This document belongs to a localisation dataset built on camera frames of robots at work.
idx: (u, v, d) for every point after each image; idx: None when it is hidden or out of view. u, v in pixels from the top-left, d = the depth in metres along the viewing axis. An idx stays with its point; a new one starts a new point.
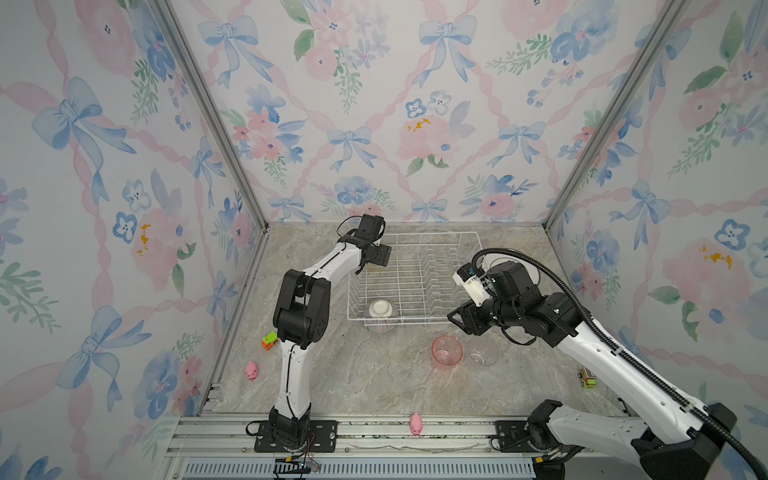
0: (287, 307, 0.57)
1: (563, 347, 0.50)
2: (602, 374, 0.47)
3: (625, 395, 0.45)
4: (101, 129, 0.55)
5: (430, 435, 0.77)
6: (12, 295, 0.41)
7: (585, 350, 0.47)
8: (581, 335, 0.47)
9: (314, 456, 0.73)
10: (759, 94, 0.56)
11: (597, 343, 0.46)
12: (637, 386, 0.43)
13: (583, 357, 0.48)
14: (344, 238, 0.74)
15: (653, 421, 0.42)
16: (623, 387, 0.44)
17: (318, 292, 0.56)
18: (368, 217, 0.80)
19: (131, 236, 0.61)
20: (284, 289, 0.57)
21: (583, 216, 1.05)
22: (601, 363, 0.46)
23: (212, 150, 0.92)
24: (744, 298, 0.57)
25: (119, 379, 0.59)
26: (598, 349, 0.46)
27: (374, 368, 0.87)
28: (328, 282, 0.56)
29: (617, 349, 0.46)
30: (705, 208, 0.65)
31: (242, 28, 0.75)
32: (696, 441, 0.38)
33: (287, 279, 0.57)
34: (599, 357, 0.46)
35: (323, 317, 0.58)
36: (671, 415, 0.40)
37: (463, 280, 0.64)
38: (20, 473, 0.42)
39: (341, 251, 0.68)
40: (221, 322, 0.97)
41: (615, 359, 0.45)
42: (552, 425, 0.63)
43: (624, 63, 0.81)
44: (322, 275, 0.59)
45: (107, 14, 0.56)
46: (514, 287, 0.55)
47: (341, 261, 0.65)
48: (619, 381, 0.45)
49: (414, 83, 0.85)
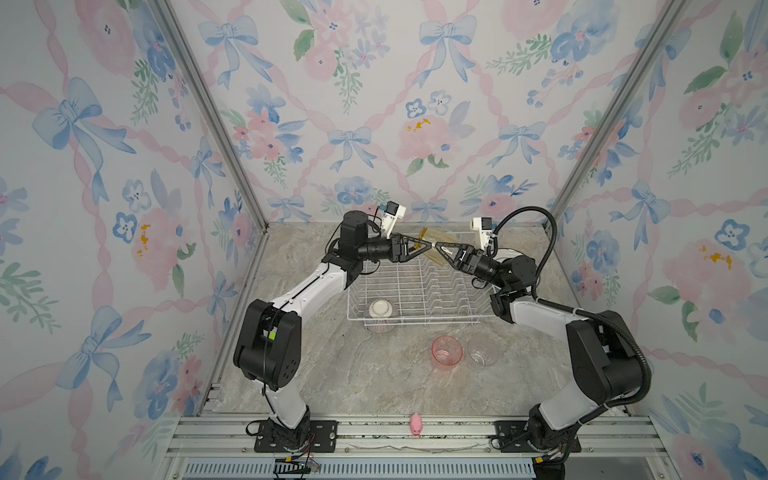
0: (248, 345, 0.48)
1: (515, 318, 0.68)
2: (534, 321, 0.62)
3: (549, 330, 0.58)
4: (101, 129, 0.55)
5: (430, 435, 0.77)
6: (13, 295, 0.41)
7: (520, 304, 0.66)
8: (517, 300, 0.67)
9: (314, 456, 0.73)
10: (758, 94, 0.56)
11: (528, 300, 0.66)
12: (546, 312, 0.59)
13: (519, 311, 0.66)
14: (326, 260, 0.64)
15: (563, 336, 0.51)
16: (541, 320, 0.60)
17: (282, 333, 0.47)
18: (347, 227, 0.64)
19: (131, 236, 0.61)
20: (247, 325, 0.48)
21: (583, 216, 1.05)
22: (529, 309, 0.63)
23: (212, 150, 0.92)
24: (744, 297, 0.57)
25: (119, 379, 0.59)
26: (526, 301, 0.66)
27: (374, 368, 0.87)
28: (296, 319, 0.47)
29: (537, 297, 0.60)
30: (705, 208, 0.65)
31: (242, 28, 0.75)
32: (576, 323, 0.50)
33: (251, 312, 0.48)
34: (527, 305, 0.64)
35: (291, 357, 0.49)
36: (562, 318, 0.54)
37: (480, 226, 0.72)
38: (21, 473, 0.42)
39: (322, 276, 0.59)
40: (221, 322, 0.97)
41: (537, 303, 0.63)
42: (544, 409, 0.65)
43: (624, 64, 0.81)
44: (293, 307, 0.50)
45: (107, 14, 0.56)
46: (519, 285, 0.65)
47: (317, 287, 0.56)
48: (539, 315, 0.60)
49: (414, 83, 0.85)
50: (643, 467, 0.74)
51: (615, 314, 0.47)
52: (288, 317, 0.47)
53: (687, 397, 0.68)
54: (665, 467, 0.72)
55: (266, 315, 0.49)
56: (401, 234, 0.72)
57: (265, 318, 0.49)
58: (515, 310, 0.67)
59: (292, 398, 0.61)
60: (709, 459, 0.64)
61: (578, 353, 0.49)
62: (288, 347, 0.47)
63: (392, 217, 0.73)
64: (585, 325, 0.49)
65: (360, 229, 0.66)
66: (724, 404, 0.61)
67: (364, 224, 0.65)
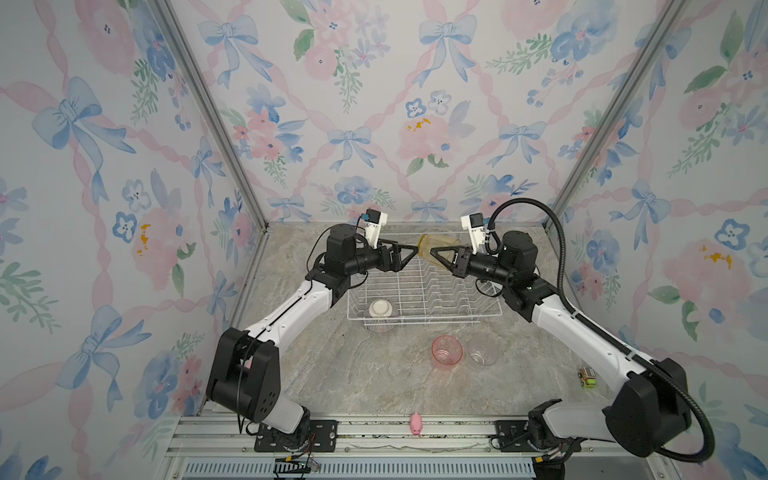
0: (220, 378, 0.45)
1: (536, 318, 0.58)
2: (567, 339, 0.53)
3: (587, 357, 0.50)
4: (101, 129, 0.55)
5: (430, 435, 0.77)
6: (12, 295, 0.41)
7: (549, 314, 0.55)
8: (545, 305, 0.56)
9: (314, 456, 0.73)
10: (758, 94, 0.56)
11: (560, 310, 0.55)
12: (592, 342, 0.49)
13: (549, 322, 0.55)
14: (310, 276, 0.61)
15: (604, 372, 0.47)
16: (581, 345, 0.50)
17: (258, 365, 0.43)
18: (333, 241, 0.61)
19: (131, 236, 0.61)
20: (220, 358, 0.45)
21: (583, 216, 1.05)
22: (561, 324, 0.53)
23: (211, 150, 0.92)
24: (743, 297, 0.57)
25: (119, 379, 0.59)
26: (559, 314, 0.54)
27: (374, 368, 0.87)
28: (273, 350, 0.44)
29: (575, 312, 0.54)
30: (705, 208, 0.65)
31: (242, 28, 0.75)
32: (634, 380, 0.42)
33: (223, 344, 0.45)
34: (560, 319, 0.53)
35: (268, 389, 0.45)
36: (613, 360, 0.46)
37: (471, 226, 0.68)
38: (21, 473, 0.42)
39: (303, 296, 0.56)
40: (221, 322, 0.97)
41: (573, 320, 0.52)
42: (547, 416, 0.64)
43: (624, 63, 0.81)
44: (271, 335, 0.46)
45: (107, 14, 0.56)
46: (520, 259, 0.59)
47: (297, 311, 0.52)
48: (578, 338, 0.50)
49: (414, 83, 0.85)
50: (643, 466, 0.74)
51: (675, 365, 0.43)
52: (263, 348, 0.44)
53: None
54: (665, 467, 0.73)
55: (240, 344, 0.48)
56: (387, 241, 0.69)
57: (240, 347, 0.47)
58: (543, 320, 0.56)
59: (287, 406, 0.60)
60: (709, 459, 0.64)
61: (633, 411, 0.42)
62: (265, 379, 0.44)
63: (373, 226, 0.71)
64: (645, 382, 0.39)
65: (347, 243, 0.63)
66: (724, 404, 0.61)
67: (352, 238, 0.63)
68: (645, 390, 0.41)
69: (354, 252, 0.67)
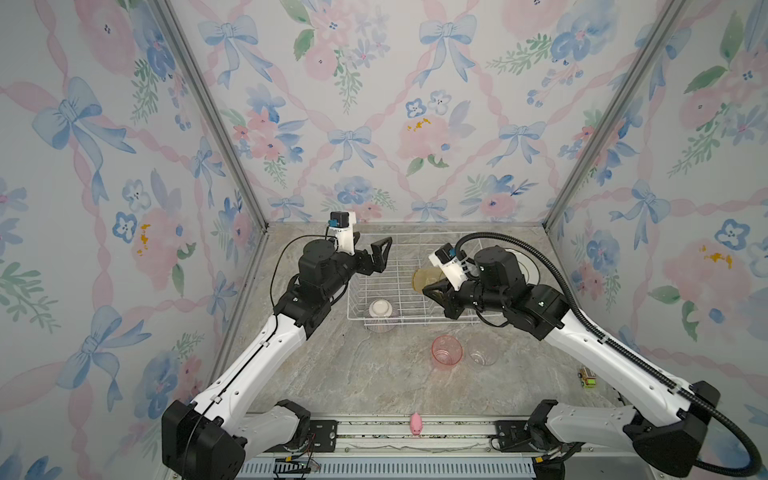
0: (173, 454, 0.40)
1: (550, 339, 0.49)
2: (593, 365, 0.46)
3: (617, 385, 0.45)
4: (101, 129, 0.55)
5: (430, 435, 0.77)
6: (12, 295, 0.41)
7: (573, 340, 0.46)
8: (567, 327, 0.47)
9: (314, 456, 0.73)
10: (759, 94, 0.56)
11: (584, 334, 0.46)
12: (628, 372, 0.43)
13: (571, 347, 0.47)
14: (277, 309, 0.52)
15: (640, 402, 0.43)
16: (613, 374, 0.44)
17: (202, 451, 0.37)
18: (307, 265, 0.50)
19: (131, 236, 0.61)
20: (167, 435, 0.39)
21: (583, 216, 1.05)
22: (588, 350, 0.46)
23: (212, 150, 0.92)
24: (744, 297, 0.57)
25: (118, 379, 0.59)
26: (585, 339, 0.46)
27: (374, 368, 0.87)
28: (221, 430, 0.38)
29: (603, 337, 0.46)
30: (705, 208, 0.65)
31: (242, 28, 0.75)
32: (688, 424, 0.38)
33: (168, 420, 0.39)
34: (586, 345, 0.46)
35: (227, 465, 0.42)
36: (657, 397, 0.41)
37: (442, 262, 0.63)
38: (20, 473, 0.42)
39: (265, 344, 0.47)
40: (221, 322, 0.97)
41: (601, 346, 0.45)
42: (552, 425, 0.63)
43: (623, 63, 0.81)
44: (219, 410, 0.40)
45: (107, 14, 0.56)
46: (503, 274, 0.52)
47: (256, 369, 0.45)
48: (609, 367, 0.44)
49: (414, 83, 0.85)
50: (642, 466, 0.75)
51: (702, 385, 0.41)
52: (210, 428, 0.38)
53: None
54: None
55: (189, 416, 0.43)
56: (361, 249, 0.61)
57: (188, 421, 0.44)
58: (562, 344, 0.48)
59: (279, 424, 0.59)
60: (709, 459, 0.64)
61: (677, 449, 0.40)
62: (219, 460, 0.40)
63: (345, 229, 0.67)
64: (700, 426, 0.38)
65: (324, 265, 0.53)
66: (724, 404, 0.61)
67: (329, 259, 0.53)
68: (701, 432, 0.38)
69: (330, 276, 0.58)
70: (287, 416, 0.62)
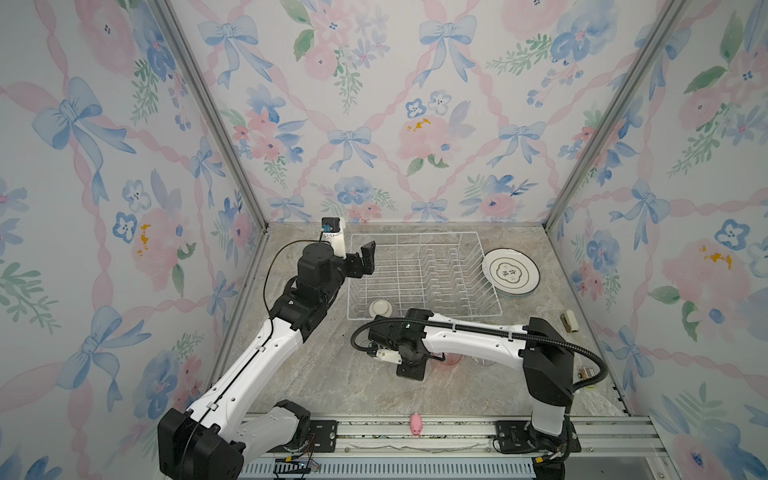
0: (170, 462, 0.41)
1: (431, 348, 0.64)
2: (461, 349, 0.55)
3: (481, 355, 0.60)
4: (101, 129, 0.55)
5: (430, 435, 0.77)
6: (13, 296, 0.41)
7: (437, 339, 0.55)
8: (429, 334, 0.56)
9: (314, 456, 0.73)
10: (758, 94, 0.56)
11: (442, 331, 0.55)
12: (480, 343, 0.51)
13: (442, 345, 0.56)
14: (273, 311, 0.52)
15: (507, 359, 0.49)
16: (475, 350, 0.53)
17: (199, 460, 0.37)
18: (307, 266, 0.51)
19: (131, 236, 0.61)
20: (163, 443, 0.39)
21: (583, 216, 1.05)
22: (450, 342, 0.55)
23: (212, 150, 0.92)
24: (744, 297, 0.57)
25: (119, 379, 0.59)
26: (444, 335, 0.55)
27: (374, 368, 0.87)
28: (217, 438, 0.39)
29: (454, 327, 0.55)
30: (705, 208, 0.65)
31: (242, 28, 0.75)
32: (528, 358, 0.46)
33: (162, 430, 0.39)
34: (447, 338, 0.54)
35: (224, 470, 0.41)
36: (503, 348, 0.49)
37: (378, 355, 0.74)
38: (20, 473, 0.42)
39: (261, 349, 0.47)
40: (221, 322, 0.97)
41: (456, 335, 0.54)
42: (539, 425, 0.63)
43: (623, 64, 0.81)
44: (215, 417, 0.40)
45: (107, 14, 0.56)
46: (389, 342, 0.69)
47: (251, 376, 0.44)
48: (470, 346, 0.53)
49: (414, 83, 0.85)
50: (642, 467, 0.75)
51: (539, 324, 0.49)
52: (206, 436, 0.38)
53: (688, 397, 0.68)
54: (665, 467, 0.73)
55: (186, 423, 0.43)
56: (354, 253, 0.64)
57: (184, 429, 0.43)
58: (436, 345, 0.57)
59: (279, 426, 0.59)
60: (709, 459, 0.64)
61: (541, 381, 0.46)
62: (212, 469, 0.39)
63: (339, 232, 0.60)
64: (535, 356, 0.45)
65: (323, 268, 0.54)
66: (724, 404, 0.61)
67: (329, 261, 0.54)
68: (537, 361, 0.45)
69: (330, 280, 0.59)
70: (287, 416, 0.62)
